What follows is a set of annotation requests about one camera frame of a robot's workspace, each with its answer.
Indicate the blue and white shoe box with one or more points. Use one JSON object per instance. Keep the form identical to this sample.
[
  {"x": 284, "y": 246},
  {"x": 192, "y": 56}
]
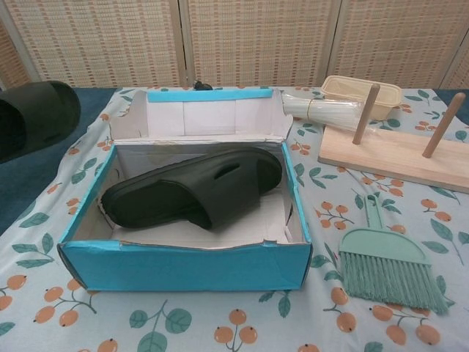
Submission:
[{"x": 183, "y": 267}]

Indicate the floral leaf print tablecloth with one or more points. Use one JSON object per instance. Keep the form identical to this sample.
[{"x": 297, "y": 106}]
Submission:
[{"x": 220, "y": 319}]

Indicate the green hand brush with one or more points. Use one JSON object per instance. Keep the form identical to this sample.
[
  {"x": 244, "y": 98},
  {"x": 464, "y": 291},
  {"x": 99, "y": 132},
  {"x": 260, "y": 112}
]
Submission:
[{"x": 381, "y": 245}]

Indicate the black slipper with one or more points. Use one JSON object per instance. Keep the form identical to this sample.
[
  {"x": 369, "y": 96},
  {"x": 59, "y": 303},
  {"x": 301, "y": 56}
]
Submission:
[
  {"x": 47, "y": 110},
  {"x": 227, "y": 190}
]

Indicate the beige plastic container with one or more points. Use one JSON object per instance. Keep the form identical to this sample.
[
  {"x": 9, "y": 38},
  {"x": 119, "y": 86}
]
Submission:
[{"x": 384, "y": 102}]

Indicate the bamboo folding screen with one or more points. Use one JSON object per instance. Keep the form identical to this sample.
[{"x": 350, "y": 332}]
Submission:
[{"x": 256, "y": 36}]

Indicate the bundle of white straws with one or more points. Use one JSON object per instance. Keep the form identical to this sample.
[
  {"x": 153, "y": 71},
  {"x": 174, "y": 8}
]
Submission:
[{"x": 329, "y": 110}]

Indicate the wooden peg board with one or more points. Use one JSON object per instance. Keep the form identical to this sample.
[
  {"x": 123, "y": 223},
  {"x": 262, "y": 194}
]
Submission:
[{"x": 384, "y": 154}]

